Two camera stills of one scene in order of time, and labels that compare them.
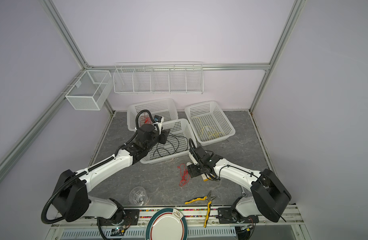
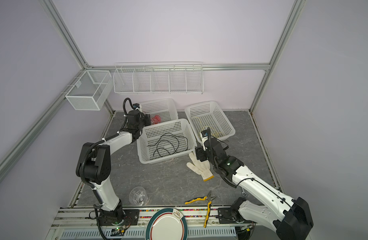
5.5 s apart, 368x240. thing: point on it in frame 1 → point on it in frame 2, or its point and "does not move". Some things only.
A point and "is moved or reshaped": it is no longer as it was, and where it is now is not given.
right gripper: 192,170 → 201,153
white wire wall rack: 158,77 does not move
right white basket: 209,122 does not move
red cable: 184,174 is moved or reshaped
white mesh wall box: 91,90 does not move
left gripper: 164,135 → 147,118
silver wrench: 244,194 does not move
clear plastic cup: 138,196 does not move
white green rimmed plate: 166,224 does not move
